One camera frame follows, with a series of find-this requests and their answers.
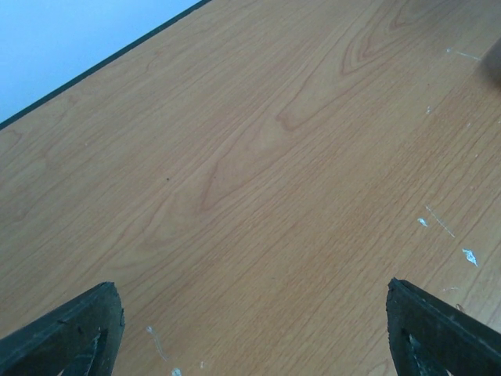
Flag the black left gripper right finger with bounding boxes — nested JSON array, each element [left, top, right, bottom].
[[386, 278, 500, 375]]

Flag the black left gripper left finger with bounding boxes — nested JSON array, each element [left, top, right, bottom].
[[1, 281, 125, 375]]

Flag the plaid glasses case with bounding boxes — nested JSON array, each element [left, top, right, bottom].
[[480, 38, 501, 90]]

